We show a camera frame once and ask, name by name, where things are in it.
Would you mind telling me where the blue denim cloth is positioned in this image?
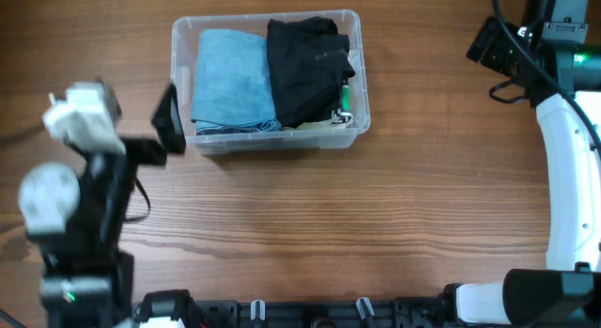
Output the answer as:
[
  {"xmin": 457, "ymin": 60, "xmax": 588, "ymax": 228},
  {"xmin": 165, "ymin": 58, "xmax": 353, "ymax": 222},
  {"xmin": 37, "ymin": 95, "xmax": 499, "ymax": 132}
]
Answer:
[{"xmin": 191, "ymin": 29, "xmax": 282, "ymax": 135}]

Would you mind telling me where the black cloth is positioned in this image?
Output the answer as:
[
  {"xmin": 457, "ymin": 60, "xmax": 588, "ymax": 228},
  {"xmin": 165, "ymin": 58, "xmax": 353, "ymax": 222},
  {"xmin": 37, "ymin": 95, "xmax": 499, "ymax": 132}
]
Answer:
[{"xmin": 267, "ymin": 16, "xmax": 355, "ymax": 128}]

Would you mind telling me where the cream cloth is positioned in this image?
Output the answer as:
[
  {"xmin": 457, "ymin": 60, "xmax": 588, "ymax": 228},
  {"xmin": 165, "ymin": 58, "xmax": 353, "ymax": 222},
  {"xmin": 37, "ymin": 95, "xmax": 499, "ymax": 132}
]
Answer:
[{"xmin": 282, "ymin": 119, "xmax": 352, "ymax": 132}]

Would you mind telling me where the white t-shirt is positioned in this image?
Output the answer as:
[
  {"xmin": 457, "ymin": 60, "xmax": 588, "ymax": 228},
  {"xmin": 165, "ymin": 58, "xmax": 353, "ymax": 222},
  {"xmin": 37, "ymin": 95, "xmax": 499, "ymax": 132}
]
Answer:
[{"xmin": 331, "ymin": 80, "xmax": 353, "ymax": 128}]

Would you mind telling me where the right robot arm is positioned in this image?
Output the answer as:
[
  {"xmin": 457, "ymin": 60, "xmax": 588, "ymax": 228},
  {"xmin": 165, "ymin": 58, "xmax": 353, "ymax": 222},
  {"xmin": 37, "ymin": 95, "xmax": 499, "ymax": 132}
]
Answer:
[{"xmin": 434, "ymin": 0, "xmax": 600, "ymax": 327}]

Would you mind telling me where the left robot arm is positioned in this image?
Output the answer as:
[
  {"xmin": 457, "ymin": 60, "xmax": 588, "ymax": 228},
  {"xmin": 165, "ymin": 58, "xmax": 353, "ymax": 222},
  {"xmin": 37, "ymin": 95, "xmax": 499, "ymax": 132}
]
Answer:
[{"xmin": 18, "ymin": 80, "xmax": 186, "ymax": 327}]

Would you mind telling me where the clear plastic storage container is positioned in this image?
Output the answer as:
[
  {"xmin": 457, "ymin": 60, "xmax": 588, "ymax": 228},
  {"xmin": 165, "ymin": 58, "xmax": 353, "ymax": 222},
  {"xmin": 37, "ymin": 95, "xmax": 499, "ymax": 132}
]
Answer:
[{"xmin": 170, "ymin": 9, "xmax": 371, "ymax": 156}]

